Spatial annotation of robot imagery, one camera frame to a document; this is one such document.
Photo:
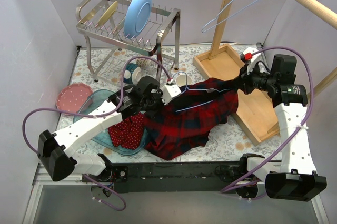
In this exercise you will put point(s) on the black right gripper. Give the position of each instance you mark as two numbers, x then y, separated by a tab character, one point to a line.
245	78

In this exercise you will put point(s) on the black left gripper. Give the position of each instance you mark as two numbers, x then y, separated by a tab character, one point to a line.
154	102

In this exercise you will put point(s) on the red plaid skirt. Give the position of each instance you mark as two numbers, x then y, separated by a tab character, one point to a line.
171	134

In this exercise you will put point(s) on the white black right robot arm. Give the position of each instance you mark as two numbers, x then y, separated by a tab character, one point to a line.
296	178

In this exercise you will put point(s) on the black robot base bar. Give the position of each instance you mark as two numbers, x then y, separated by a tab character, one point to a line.
170	176

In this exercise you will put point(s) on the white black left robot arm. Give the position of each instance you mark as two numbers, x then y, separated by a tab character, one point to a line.
58	151

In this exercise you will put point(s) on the patterned cup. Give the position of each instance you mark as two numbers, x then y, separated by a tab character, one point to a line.
144	63

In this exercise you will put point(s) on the white ceramic mug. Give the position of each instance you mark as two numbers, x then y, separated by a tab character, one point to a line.
182	79

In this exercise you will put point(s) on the red polka dot cloth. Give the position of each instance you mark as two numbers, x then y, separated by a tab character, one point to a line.
128	133

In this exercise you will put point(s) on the floral tablecloth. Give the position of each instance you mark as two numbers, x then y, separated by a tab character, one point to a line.
226	142

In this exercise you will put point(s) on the steel dish rack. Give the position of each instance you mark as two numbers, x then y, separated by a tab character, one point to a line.
148	43

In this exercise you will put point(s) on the clear blue glass tray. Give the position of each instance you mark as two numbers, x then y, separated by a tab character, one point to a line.
94	100

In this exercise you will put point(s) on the pink polka dot plate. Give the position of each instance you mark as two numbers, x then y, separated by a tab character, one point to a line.
74	98

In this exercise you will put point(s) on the light blue plate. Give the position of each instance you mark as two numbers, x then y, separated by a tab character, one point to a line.
137	17

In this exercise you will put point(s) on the cream yellow plate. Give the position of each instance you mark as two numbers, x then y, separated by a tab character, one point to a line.
107	14

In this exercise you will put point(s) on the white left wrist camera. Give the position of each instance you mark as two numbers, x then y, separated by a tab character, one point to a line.
169	93

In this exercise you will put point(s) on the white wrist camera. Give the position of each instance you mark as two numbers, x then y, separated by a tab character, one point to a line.
169	93
250	56

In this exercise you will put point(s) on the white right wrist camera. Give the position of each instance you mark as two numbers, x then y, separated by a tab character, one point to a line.
250	56

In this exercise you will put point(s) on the wooden clothes rack frame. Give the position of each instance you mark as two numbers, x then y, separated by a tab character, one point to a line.
256	120

